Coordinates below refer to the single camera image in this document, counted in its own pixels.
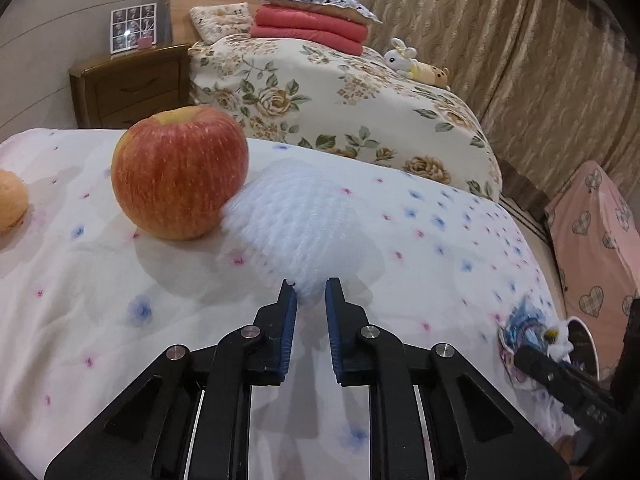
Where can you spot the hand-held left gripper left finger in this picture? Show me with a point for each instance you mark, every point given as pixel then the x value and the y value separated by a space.
pixel 289 330

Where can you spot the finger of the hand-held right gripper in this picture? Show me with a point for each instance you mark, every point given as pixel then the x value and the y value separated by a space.
pixel 545 367

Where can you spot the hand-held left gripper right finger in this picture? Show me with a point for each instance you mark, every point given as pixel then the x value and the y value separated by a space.
pixel 334 330

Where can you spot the white blue plastic packet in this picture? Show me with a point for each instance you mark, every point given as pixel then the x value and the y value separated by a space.
pixel 520 330

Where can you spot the black white-rimmed trash bin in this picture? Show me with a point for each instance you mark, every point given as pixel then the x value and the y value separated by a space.
pixel 584 342

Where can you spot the white foam fruit net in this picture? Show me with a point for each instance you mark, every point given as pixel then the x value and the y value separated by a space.
pixel 295 225

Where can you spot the pink heart-print furniture cover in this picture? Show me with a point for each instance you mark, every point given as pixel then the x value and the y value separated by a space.
pixel 595 250

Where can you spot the white flower-dotted blanket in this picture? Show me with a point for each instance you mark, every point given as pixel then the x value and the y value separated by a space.
pixel 125 320

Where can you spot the red apple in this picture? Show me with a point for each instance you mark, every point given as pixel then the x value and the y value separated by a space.
pixel 180 170

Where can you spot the floral rose quilt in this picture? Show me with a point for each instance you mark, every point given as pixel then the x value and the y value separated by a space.
pixel 350 110

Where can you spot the white rabbit plush toy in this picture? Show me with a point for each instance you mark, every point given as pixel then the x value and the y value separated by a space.
pixel 400 60

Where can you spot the wooden nightstand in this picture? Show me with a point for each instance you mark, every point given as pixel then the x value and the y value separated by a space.
pixel 130 90

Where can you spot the pink folded blanket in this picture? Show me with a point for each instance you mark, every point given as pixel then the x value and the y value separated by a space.
pixel 310 27

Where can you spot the orange fruit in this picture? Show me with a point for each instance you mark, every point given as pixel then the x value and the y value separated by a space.
pixel 10 202

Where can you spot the beige patterned curtain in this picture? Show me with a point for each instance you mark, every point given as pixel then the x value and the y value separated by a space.
pixel 500 60

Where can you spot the floral pillow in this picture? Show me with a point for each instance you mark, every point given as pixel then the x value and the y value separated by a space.
pixel 220 17

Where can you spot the small pink box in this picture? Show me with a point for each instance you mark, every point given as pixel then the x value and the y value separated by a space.
pixel 145 42

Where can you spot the blue dotted pillow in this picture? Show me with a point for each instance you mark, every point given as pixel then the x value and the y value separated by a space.
pixel 320 2

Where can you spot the photo collage frame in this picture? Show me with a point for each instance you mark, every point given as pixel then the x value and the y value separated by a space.
pixel 131 22

